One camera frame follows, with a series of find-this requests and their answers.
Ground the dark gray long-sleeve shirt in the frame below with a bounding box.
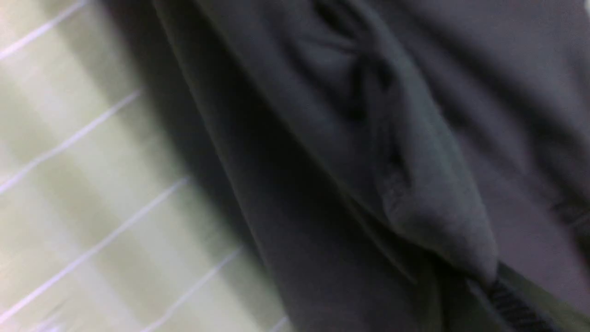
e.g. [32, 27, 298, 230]
[99, 0, 590, 332]

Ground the light green checkered mat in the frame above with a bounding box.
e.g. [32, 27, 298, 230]
[1, 0, 294, 332]

